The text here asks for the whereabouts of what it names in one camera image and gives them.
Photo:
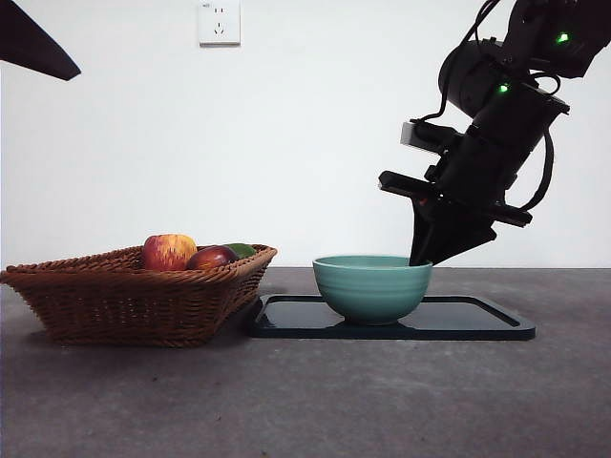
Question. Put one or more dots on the dark red apple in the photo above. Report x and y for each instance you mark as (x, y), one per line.
(210, 260)

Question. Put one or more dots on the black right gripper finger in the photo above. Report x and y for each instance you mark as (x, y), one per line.
(421, 238)
(458, 234)

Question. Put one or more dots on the green avocado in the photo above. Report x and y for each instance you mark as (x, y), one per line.
(243, 250)

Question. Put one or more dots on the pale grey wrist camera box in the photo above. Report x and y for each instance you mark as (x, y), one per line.
(420, 136)

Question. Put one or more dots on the brown wicker basket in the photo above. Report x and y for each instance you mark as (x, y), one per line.
(124, 305)

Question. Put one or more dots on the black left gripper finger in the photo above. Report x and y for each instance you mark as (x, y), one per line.
(28, 43)

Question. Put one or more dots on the white wall socket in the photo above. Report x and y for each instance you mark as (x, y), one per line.
(219, 24)

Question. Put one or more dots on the red yellow streaked apple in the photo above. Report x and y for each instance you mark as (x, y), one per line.
(167, 250)

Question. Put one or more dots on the teal ribbed bowl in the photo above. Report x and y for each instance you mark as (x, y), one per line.
(372, 296)

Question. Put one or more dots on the dark rectangular tray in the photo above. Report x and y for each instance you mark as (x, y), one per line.
(296, 326)

